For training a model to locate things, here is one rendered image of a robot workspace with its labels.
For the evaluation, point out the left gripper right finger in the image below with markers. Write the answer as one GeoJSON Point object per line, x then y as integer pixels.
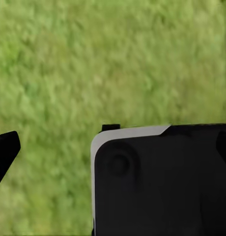
{"type": "Point", "coordinates": [221, 144]}

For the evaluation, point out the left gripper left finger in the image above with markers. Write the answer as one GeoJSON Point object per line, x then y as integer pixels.
{"type": "Point", "coordinates": [9, 148]}

